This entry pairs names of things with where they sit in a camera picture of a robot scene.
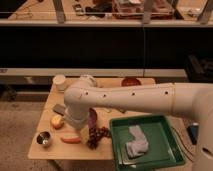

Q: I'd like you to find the orange red bowl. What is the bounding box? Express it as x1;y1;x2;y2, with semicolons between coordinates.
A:
121;77;141;86

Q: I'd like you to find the white plastic cup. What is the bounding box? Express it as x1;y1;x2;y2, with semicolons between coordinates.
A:
53;75;67;91

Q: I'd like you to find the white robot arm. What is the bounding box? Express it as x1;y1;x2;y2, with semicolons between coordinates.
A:
64;81;213;171

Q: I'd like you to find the yellow apple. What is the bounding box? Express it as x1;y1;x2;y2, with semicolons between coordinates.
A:
50;115;64;129

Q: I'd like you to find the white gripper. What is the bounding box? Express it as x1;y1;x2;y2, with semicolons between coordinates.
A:
64;107;89;143

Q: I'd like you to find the purple bowl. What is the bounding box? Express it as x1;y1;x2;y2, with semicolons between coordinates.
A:
88;108;97;128

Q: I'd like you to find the white crumpled cloth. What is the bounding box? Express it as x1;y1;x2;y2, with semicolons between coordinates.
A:
125;125;149;158

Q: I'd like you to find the black power adapter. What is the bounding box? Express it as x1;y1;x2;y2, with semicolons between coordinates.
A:
187;123;199;145

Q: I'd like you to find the green plastic tray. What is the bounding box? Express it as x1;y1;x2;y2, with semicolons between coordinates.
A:
110;115;185;171

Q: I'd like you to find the dark rectangular block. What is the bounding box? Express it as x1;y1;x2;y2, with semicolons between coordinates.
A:
53;104;65;115

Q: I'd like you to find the small metal cup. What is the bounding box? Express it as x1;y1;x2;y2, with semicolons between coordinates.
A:
36;131;52;147

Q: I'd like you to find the dark grape bunch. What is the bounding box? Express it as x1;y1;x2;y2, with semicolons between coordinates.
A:
87;127;111;149

